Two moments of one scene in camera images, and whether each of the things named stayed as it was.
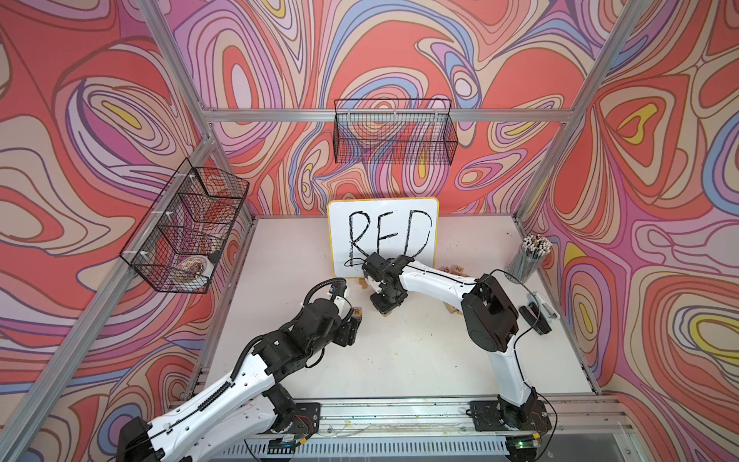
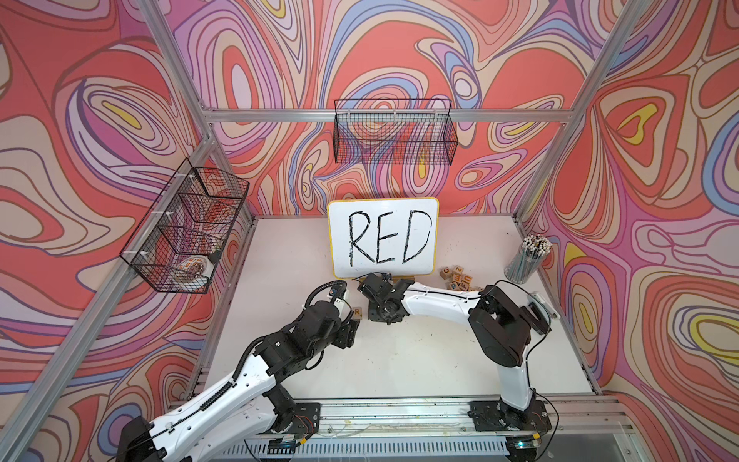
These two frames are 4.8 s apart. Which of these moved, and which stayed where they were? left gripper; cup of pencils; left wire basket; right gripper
Moved: right gripper
Stayed: left gripper; cup of pencils; left wire basket
